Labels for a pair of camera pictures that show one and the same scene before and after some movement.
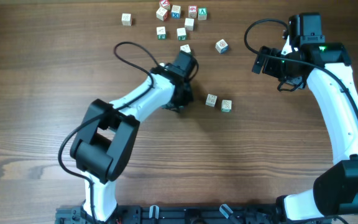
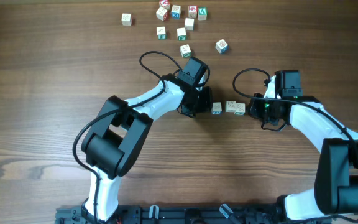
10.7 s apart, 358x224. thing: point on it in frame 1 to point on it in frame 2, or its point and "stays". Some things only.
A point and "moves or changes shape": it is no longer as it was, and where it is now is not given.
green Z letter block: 226,106 to 240,109
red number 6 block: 192,11 stays
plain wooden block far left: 127,19 stays
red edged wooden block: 162,14 stays
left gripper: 183,98 to 204,99
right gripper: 260,60 to 257,106
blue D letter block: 222,46 stays
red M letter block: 211,100 moves or changes shape
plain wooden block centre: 189,24 stays
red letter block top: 165,4 stays
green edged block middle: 181,35 stays
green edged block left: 161,33 stays
